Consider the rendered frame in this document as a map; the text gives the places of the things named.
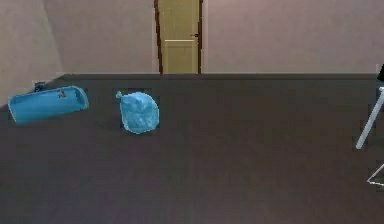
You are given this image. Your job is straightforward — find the yellow wooden room door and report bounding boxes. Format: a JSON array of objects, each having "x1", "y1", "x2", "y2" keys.
[{"x1": 157, "y1": 0, "x2": 201, "y2": 75}]

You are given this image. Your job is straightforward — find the blue plastic bin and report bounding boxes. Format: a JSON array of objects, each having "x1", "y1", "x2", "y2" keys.
[{"x1": 7, "y1": 85, "x2": 90, "y2": 126}]

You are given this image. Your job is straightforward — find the white wire frame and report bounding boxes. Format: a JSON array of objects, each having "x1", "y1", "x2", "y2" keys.
[{"x1": 366, "y1": 163, "x2": 384, "y2": 187}]

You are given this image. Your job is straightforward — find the light blue tied bag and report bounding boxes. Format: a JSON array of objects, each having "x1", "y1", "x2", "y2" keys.
[{"x1": 115, "y1": 90, "x2": 160, "y2": 135}]

